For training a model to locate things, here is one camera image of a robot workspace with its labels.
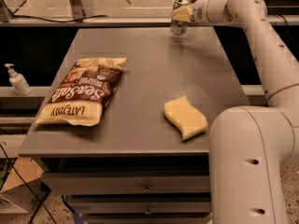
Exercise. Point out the grey drawer cabinet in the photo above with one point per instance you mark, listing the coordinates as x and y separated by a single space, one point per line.
134 167

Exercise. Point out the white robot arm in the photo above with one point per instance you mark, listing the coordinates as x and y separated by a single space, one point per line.
248 144

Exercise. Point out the grey metal frame post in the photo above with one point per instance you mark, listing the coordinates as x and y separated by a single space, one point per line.
82 9

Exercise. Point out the cardboard box on floor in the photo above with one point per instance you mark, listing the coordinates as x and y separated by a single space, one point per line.
18 194

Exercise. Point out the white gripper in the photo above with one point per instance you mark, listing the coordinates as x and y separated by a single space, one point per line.
196 12

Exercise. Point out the silver green 7up can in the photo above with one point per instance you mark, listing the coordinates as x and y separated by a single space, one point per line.
179 27

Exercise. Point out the brown sea salt chip bag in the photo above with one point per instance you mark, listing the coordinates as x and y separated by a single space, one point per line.
84 93

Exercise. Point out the white pump sanitizer bottle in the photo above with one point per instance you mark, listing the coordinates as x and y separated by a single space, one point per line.
18 81

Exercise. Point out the yellow wavy sponge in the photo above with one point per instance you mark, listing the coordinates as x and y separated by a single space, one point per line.
189 120

